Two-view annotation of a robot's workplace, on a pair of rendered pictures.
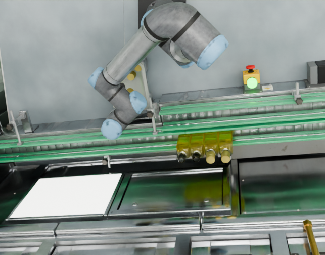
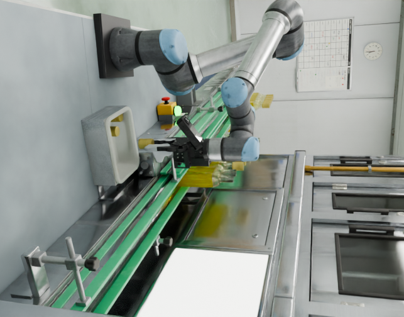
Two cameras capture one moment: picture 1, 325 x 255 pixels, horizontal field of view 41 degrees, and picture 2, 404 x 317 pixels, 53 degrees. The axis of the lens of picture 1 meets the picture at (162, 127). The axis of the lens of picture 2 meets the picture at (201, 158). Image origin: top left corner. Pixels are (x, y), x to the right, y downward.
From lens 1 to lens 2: 2.02 m
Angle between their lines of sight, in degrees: 77
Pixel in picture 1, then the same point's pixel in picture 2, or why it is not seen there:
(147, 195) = (239, 228)
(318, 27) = not seen: hidden behind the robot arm
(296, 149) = not seen: hidden behind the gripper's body
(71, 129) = (95, 238)
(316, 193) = (261, 166)
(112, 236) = (305, 254)
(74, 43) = (43, 99)
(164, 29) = (297, 18)
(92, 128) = (116, 219)
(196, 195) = (252, 202)
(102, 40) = (70, 90)
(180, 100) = not seen: hidden behind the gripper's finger
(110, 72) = (257, 75)
